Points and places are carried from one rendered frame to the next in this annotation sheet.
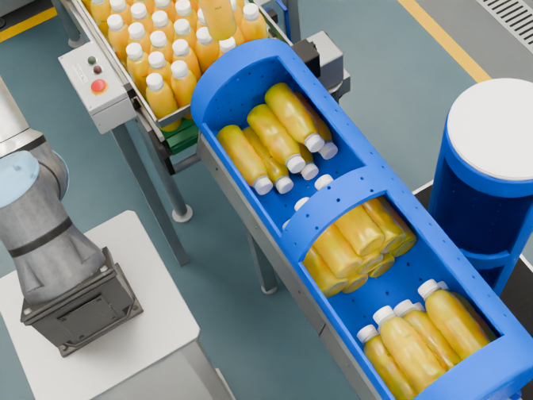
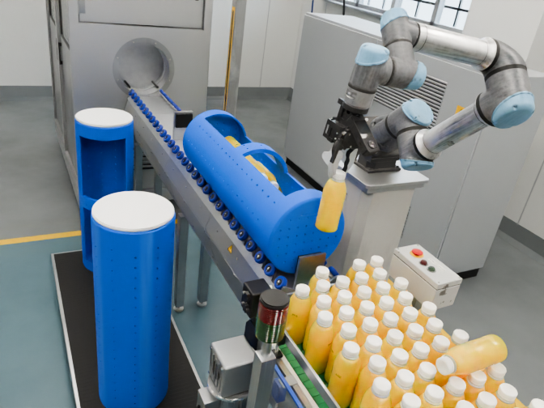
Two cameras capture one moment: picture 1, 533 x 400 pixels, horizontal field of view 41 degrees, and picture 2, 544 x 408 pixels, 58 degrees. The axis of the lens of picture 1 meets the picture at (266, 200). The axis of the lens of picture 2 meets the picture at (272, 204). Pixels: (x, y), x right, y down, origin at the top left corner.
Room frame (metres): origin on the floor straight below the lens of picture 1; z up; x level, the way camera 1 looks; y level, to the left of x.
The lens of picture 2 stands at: (2.37, -0.37, 1.89)
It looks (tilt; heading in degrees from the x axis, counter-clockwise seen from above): 27 degrees down; 170
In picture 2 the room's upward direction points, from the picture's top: 8 degrees clockwise
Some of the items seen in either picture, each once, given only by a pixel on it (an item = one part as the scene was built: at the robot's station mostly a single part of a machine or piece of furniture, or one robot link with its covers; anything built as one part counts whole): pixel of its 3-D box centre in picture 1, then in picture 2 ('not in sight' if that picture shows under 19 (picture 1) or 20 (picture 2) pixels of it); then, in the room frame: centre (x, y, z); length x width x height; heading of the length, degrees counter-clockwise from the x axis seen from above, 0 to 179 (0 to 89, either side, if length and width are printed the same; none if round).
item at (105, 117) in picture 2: not in sight; (104, 116); (-0.11, -0.85, 1.03); 0.28 x 0.28 x 0.01
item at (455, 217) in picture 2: not in sight; (382, 131); (-1.23, 1.08, 0.72); 2.15 x 0.54 x 1.45; 20
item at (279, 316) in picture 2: not in sight; (273, 308); (1.58, -0.19, 1.23); 0.06 x 0.06 x 0.04
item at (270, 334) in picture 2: not in sight; (270, 325); (1.58, -0.19, 1.18); 0.06 x 0.06 x 0.05
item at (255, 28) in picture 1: (254, 35); (297, 315); (1.31, -0.06, 0.98); 0.07 x 0.07 x 0.17
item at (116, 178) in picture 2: not in sight; (106, 194); (-0.11, -0.85, 0.59); 0.28 x 0.28 x 0.88
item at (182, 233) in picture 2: not in sight; (180, 264); (0.14, -0.42, 0.31); 0.06 x 0.06 x 0.63; 20
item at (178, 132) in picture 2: not in sight; (183, 125); (-0.15, -0.45, 1.00); 0.10 x 0.04 x 0.15; 110
